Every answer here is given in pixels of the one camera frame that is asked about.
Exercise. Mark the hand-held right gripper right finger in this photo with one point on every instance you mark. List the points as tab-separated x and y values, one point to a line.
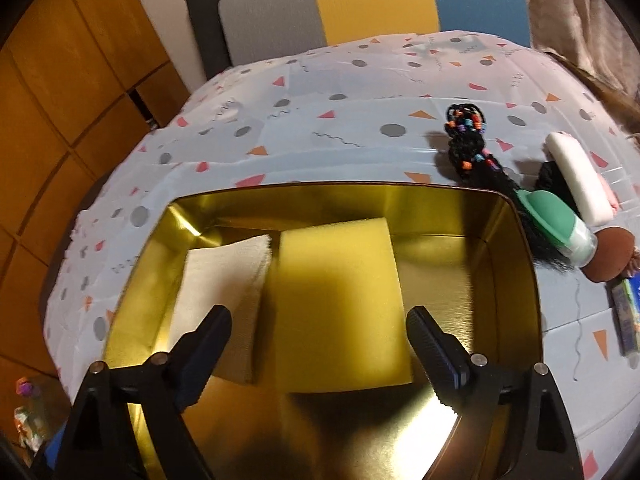
440	360

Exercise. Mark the grey yellow blue chair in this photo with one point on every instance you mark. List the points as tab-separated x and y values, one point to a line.
370	0

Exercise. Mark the yellow sponge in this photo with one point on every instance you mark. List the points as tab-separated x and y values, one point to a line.
330	310

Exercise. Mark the wooden cabinet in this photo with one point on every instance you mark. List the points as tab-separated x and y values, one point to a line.
60	85

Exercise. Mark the colourful plastic packet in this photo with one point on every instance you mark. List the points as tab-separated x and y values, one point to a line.
27	420

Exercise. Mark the patterned white tablecloth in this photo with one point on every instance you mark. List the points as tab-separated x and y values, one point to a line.
350	125

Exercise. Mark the white paper towel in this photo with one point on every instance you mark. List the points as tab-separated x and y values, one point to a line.
220	280

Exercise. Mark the gold metal tin box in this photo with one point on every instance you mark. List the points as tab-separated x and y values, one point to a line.
450	270

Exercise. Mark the wooden side table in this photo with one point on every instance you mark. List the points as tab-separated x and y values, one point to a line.
615	100

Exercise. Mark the black beaded hair braid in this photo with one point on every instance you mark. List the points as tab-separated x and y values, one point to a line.
470	150

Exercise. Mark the beige curtain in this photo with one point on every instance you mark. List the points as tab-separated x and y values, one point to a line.
575	10

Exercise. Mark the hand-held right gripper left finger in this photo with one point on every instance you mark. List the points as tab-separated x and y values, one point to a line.
200	360

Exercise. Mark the black scrunchie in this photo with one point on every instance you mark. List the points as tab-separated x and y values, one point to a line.
550	177

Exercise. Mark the blue packet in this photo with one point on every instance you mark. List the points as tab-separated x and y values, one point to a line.
627	315

